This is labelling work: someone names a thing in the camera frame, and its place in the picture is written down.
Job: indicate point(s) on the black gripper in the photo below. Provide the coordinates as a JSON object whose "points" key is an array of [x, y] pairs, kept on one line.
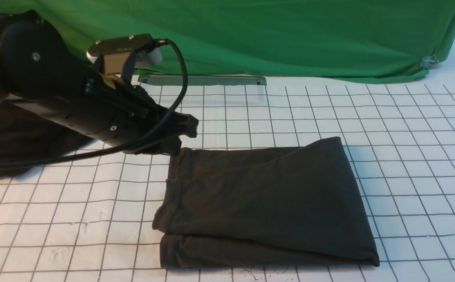
{"points": [[106, 110]]}

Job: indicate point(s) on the gray long sleeve shirt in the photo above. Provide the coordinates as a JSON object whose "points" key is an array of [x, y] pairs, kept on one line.
{"points": [[283, 206]]}

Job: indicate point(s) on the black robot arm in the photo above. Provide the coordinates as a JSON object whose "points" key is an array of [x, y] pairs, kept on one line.
{"points": [[39, 74]]}

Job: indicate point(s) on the gray metal bar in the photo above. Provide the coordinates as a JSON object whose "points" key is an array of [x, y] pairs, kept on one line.
{"points": [[201, 80]]}

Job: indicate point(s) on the black crumpled cloth pile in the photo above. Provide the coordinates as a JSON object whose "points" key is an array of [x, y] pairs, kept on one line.
{"points": [[25, 136]]}

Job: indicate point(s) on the green backdrop cloth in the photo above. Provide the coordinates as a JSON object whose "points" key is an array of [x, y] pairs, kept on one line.
{"points": [[363, 41]]}

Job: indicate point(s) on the metal binder clip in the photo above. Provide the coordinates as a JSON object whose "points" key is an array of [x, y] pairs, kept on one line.
{"points": [[428, 62]]}

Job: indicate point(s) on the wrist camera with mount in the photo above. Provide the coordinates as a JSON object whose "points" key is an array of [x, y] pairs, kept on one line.
{"points": [[121, 56]]}

